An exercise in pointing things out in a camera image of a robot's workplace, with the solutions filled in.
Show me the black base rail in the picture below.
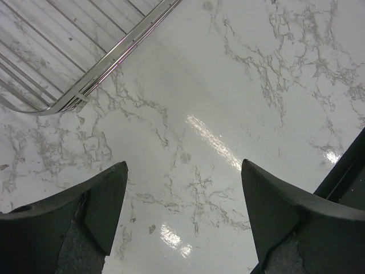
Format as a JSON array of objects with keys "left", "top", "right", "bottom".
[{"left": 314, "top": 131, "right": 365, "bottom": 210}]

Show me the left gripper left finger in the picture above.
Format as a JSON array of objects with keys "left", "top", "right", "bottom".
[{"left": 1, "top": 162, "right": 127, "bottom": 273}]

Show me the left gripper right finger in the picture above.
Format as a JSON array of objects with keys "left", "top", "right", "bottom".
[{"left": 241, "top": 159, "right": 364, "bottom": 273}]

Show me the metal wire dish rack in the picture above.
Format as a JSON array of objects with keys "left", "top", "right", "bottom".
[{"left": 1, "top": 0, "right": 178, "bottom": 116}]

